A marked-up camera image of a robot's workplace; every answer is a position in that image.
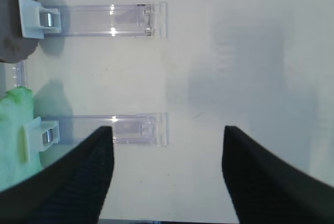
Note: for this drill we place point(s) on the white pusher clip patty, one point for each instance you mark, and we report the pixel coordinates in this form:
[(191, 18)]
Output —
[(37, 21)]

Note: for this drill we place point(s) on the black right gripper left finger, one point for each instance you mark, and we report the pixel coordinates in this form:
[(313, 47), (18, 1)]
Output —
[(71, 190)]

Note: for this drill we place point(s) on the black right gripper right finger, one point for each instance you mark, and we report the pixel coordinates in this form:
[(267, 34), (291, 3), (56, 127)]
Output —
[(265, 189)]

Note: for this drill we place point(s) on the clear holder rail lettuce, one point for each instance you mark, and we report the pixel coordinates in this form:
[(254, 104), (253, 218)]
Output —
[(135, 129)]

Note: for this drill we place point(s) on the standing green lettuce leaf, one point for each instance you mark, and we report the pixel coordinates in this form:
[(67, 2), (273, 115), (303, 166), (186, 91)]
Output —
[(16, 110)]

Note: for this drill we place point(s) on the white pusher clip lettuce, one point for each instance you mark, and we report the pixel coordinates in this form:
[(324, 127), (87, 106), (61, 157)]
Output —
[(40, 135)]

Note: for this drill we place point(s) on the clear holder rail patty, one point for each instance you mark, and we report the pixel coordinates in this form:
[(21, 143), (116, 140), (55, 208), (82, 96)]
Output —
[(136, 20)]

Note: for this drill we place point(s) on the long clear strip right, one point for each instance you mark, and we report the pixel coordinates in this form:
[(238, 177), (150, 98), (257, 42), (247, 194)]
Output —
[(19, 74)]

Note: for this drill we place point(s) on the standing brown meat patty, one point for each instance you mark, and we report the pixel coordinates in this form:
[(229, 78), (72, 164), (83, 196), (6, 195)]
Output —
[(14, 47)]

